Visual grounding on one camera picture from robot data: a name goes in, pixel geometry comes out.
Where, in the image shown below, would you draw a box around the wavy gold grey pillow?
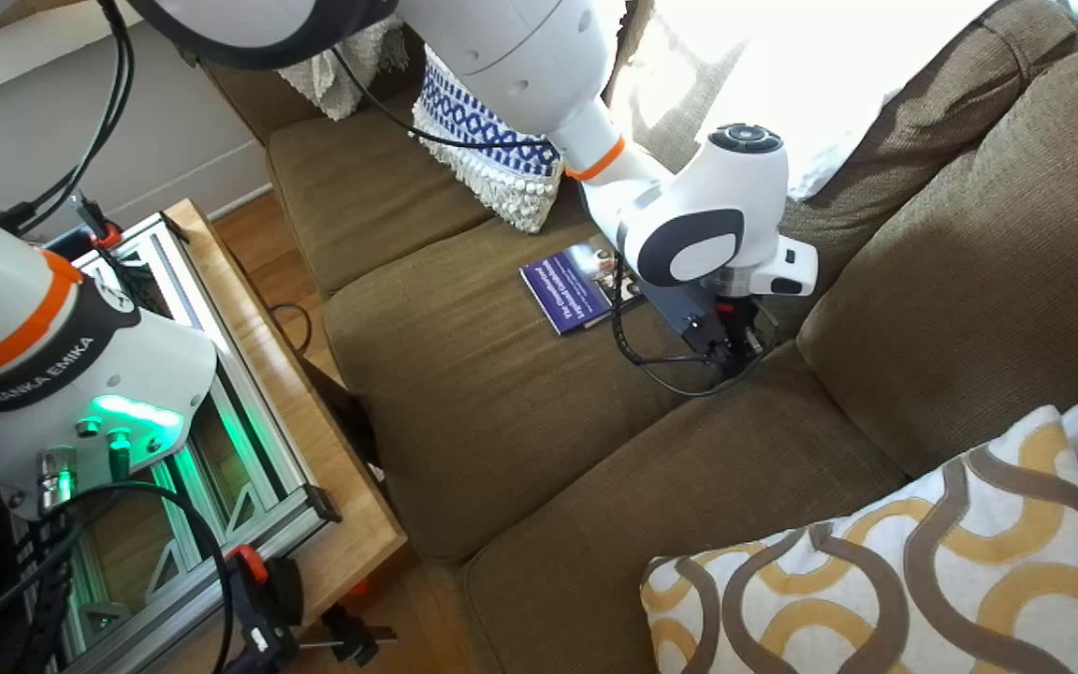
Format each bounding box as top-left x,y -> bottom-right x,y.
642,409 -> 1078,674

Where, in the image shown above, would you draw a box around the black clamp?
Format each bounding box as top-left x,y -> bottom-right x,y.
221,548 -> 395,674

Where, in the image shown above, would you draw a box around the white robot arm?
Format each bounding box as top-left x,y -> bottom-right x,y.
0,0 -> 819,516

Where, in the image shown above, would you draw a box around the blue guidebook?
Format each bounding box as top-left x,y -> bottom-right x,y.
520,242 -> 612,337

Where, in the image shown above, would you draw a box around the aluminium frame rails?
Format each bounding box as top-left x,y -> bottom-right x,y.
38,213 -> 336,674

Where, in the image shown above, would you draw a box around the brown fabric couch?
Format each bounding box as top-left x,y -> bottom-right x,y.
216,0 -> 1078,674

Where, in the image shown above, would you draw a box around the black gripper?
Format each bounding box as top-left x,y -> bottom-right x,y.
648,284 -> 762,369

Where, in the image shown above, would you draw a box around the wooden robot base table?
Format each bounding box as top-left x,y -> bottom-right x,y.
164,201 -> 404,626

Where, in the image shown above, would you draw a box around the blue white patterned pillow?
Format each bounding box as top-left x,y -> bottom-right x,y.
411,51 -> 563,232

